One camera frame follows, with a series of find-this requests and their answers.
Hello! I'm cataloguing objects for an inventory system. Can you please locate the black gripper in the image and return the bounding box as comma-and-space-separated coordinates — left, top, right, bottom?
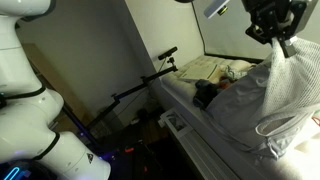
241, 0, 308, 59

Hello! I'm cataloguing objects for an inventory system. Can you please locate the white mesh laundry bag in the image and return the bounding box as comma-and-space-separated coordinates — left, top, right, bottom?
203, 35, 320, 160

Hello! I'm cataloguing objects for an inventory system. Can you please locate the dark blue pair of socks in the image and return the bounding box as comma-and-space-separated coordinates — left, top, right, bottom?
192, 78, 225, 110

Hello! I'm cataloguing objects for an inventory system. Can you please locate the black robot base blue light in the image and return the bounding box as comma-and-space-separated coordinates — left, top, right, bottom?
0, 159, 59, 180

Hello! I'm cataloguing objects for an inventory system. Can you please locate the white screen with black border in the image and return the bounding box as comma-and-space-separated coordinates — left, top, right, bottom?
191, 0, 320, 65

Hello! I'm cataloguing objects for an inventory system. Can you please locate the gray white knitted cloth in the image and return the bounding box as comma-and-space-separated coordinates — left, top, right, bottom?
223, 63, 258, 81

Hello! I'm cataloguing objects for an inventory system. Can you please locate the orange and dark fabric item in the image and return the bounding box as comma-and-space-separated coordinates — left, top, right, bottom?
218, 77, 234, 91

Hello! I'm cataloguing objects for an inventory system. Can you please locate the white book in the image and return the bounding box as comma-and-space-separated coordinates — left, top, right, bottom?
178, 63, 221, 83

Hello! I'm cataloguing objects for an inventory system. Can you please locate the white framed box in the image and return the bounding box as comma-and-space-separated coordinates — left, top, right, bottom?
157, 108, 195, 138

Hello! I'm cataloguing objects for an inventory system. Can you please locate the wooden shelf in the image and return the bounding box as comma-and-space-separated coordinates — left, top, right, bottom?
21, 42, 88, 133

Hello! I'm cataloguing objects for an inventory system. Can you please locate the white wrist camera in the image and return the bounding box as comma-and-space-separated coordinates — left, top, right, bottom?
203, 0, 232, 19

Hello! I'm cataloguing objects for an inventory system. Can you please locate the black stereo camera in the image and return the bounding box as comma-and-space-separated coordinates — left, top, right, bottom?
157, 46, 179, 61

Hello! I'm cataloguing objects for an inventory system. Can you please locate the white perforated bed rail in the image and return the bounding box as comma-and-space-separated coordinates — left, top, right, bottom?
159, 83, 261, 180

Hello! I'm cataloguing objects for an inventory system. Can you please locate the black articulated camera stand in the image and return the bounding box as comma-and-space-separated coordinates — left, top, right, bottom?
84, 56, 179, 134

